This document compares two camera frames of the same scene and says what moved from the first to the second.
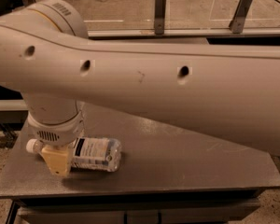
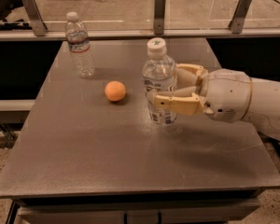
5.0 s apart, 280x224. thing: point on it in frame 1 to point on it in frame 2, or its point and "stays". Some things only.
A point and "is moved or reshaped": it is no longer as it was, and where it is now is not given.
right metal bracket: x=237 y=23 stays
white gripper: x=54 y=135 to x=228 y=94
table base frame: x=184 y=207 stays
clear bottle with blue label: x=96 y=154 is moved or reshaped
